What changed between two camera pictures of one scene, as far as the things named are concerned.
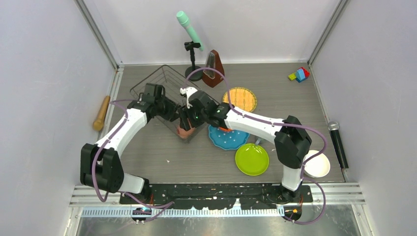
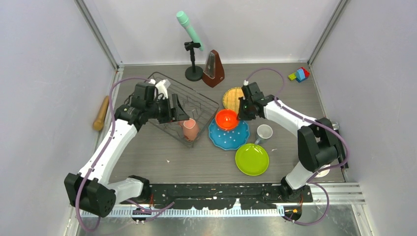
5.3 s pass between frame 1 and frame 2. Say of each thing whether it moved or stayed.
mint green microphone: stayed
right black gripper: moved
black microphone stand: stayed
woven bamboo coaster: stayed
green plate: stayed
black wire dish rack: moved
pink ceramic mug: moved
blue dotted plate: stayed
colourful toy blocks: stayed
